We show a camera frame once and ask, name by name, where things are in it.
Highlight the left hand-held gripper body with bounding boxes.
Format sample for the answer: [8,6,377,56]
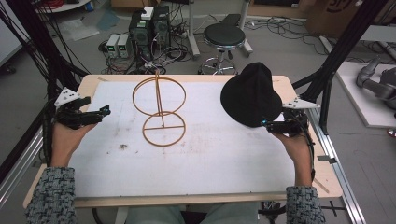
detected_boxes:
[53,87,92,131]

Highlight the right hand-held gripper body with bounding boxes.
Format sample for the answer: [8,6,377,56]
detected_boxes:
[281,96,321,137]

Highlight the black hat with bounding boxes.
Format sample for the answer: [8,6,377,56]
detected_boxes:
[219,62,284,128]

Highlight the gold wire hat stand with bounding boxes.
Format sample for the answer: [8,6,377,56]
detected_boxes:
[132,68,188,147]

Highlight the person's right hand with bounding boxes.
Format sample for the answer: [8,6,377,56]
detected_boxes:
[273,132,313,171]

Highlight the person's left hand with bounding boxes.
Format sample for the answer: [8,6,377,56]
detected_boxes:
[49,120,98,164]

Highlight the white power supply unit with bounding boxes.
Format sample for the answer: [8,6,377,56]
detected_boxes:
[117,33,132,59]
[105,33,121,59]

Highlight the white floor board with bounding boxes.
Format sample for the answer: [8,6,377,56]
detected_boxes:
[335,61,396,129]

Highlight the clear plastic bag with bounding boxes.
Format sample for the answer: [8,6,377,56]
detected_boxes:
[57,18,101,42]

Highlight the black computer tower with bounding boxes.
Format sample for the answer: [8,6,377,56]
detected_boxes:
[151,5,172,49]
[128,11,154,61]

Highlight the white table mat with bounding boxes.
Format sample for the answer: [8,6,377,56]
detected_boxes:
[68,80,296,199]

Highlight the black round stool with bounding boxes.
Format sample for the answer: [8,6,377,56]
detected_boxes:
[198,22,250,76]

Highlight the small white box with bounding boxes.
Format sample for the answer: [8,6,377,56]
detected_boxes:
[140,6,155,21]

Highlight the cardboard box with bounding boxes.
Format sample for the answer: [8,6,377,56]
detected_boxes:
[304,0,396,39]

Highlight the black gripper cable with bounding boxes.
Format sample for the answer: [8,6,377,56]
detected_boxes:
[284,110,317,183]

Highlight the aluminium rail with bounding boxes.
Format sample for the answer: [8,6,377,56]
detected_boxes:
[0,125,45,209]
[306,106,368,224]

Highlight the black frame post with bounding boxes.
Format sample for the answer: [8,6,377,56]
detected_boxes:
[6,0,88,94]
[292,0,389,135]

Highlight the tangle of floor cables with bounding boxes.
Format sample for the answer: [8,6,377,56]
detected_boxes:
[98,36,194,75]

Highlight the long floor cables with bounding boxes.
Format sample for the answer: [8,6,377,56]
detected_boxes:
[244,16,331,56]

